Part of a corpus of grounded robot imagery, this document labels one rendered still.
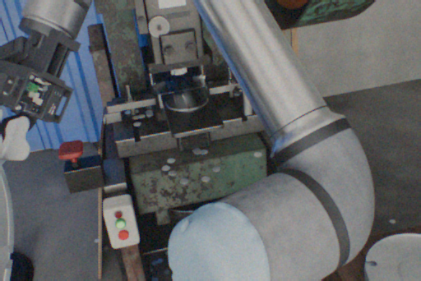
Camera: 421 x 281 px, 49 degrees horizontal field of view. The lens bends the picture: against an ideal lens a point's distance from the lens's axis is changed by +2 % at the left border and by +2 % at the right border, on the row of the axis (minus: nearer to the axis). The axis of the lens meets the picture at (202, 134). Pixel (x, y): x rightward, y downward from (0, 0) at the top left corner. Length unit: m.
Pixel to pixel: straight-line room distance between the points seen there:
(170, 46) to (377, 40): 1.97
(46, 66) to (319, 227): 0.38
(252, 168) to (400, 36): 1.95
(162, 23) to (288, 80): 0.76
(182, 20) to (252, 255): 0.93
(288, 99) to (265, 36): 0.08
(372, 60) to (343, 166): 2.60
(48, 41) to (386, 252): 1.07
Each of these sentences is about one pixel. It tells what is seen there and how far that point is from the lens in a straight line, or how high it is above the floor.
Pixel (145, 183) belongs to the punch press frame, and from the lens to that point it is 1.29.
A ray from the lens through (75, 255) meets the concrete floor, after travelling 2.05.
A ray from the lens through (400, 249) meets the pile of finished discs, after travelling 1.41.
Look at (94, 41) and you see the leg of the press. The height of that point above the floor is 0.86.
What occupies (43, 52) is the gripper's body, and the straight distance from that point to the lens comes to 0.62.
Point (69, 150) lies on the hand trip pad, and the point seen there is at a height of 0.76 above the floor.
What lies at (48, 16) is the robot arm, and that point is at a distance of 0.63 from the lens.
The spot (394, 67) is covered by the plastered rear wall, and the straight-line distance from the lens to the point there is 3.18.
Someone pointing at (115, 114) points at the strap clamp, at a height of 0.73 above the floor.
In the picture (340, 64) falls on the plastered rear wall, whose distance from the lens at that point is 2.97.
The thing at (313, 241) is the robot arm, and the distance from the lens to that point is 0.44.
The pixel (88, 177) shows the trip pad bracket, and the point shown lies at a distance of 1.24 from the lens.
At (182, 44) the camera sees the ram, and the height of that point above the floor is 0.94.
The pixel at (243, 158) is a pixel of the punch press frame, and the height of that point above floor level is 0.62.
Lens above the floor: 1.36
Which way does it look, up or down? 31 degrees down
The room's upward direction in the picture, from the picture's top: 7 degrees counter-clockwise
